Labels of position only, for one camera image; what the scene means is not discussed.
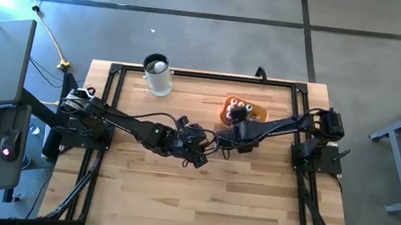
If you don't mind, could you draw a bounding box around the white cylindrical canister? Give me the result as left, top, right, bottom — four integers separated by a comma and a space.
140, 51, 176, 99

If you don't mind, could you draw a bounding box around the yellow extension cable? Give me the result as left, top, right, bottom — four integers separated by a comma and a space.
15, 0, 78, 73

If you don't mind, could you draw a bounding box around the yellow plastic bin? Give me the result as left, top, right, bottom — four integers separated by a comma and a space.
218, 93, 271, 131

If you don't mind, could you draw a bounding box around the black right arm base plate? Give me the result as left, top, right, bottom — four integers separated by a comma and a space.
289, 141, 352, 179

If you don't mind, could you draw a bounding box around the black computer mouse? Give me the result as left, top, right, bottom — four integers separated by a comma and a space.
0, 126, 23, 165

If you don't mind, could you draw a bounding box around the black aluminium table frame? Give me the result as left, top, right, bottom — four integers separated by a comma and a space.
42, 57, 364, 225

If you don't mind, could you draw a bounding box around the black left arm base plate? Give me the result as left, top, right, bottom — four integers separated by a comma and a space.
51, 124, 113, 153

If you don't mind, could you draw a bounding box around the black box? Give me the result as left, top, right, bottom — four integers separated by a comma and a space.
40, 126, 64, 162

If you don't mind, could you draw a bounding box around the white ball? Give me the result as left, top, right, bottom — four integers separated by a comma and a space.
152, 60, 168, 75

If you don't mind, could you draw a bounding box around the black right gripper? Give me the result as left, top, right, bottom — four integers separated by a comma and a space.
214, 104, 266, 156

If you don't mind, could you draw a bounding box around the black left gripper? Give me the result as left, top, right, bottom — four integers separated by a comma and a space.
167, 113, 220, 171

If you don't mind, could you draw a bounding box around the black clamp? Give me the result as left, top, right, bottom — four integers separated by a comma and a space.
253, 65, 270, 84

